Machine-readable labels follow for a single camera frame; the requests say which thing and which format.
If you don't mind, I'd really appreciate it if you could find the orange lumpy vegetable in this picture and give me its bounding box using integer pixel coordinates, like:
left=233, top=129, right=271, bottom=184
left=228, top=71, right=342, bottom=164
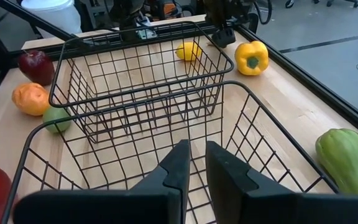
left=11, top=82, right=51, bottom=117

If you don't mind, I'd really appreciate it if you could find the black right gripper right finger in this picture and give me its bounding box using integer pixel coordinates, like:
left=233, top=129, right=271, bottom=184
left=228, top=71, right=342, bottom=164
left=205, top=141, right=358, bottom=224

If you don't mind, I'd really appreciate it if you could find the black wire basket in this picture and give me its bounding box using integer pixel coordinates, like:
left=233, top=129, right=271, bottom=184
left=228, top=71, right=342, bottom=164
left=1, top=80, right=340, bottom=224
left=48, top=21, right=235, bottom=144

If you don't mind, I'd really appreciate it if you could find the green lime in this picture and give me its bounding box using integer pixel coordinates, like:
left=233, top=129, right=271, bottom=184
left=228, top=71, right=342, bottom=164
left=42, top=106, right=72, bottom=134

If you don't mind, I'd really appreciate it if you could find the black orange machine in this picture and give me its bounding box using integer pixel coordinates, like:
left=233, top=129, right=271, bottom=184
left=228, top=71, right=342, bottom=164
left=149, top=0, right=183, bottom=19

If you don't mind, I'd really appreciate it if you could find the dark red apple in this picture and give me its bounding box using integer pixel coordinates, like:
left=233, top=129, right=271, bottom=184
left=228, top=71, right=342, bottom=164
left=17, top=49, right=56, bottom=87

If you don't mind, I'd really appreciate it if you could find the yellow lemon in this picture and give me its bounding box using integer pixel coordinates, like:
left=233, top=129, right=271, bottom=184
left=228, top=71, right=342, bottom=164
left=175, top=41, right=203, bottom=62

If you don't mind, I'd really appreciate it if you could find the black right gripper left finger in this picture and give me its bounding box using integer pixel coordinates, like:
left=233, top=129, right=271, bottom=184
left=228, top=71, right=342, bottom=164
left=13, top=139, right=191, bottom=224

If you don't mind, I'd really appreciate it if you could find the white plastic bucket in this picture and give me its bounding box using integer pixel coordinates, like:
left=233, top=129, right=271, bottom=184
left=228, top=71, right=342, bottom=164
left=20, top=0, right=83, bottom=39

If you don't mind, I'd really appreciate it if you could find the white teal connector box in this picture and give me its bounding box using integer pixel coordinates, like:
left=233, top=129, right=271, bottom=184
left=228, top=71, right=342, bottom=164
left=135, top=15, right=158, bottom=40

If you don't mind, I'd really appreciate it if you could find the yellow bell pepper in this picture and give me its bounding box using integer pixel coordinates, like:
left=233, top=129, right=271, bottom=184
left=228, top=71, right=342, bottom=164
left=234, top=40, right=270, bottom=77

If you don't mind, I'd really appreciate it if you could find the green bell pepper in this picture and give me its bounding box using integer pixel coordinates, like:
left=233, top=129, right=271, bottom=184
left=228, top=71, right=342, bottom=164
left=314, top=128, right=358, bottom=196

